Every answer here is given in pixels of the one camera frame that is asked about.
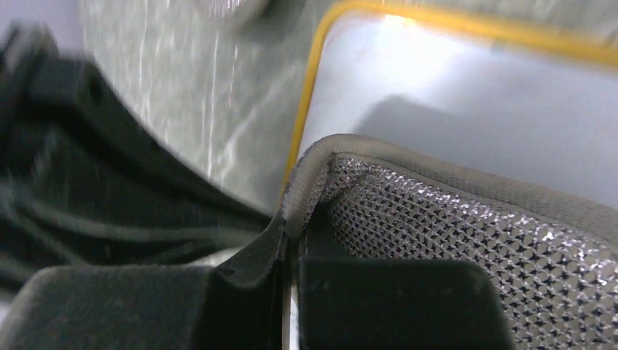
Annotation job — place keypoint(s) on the grey silver scrubbing sponge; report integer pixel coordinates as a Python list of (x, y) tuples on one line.
[(232, 9)]

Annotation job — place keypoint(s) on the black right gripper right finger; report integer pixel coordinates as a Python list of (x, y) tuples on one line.
[(348, 302)]

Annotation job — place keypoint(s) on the yellow framed whiteboard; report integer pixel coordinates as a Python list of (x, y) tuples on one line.
[(508, 98)]

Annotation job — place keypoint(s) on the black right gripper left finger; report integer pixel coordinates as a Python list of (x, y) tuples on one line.
[(236, 305)]

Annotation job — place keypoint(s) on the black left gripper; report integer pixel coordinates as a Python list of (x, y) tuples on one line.
[(83, 182)]

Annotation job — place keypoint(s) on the grey blue scrubbing sponge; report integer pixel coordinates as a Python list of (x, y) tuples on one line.
[(552, 256)]

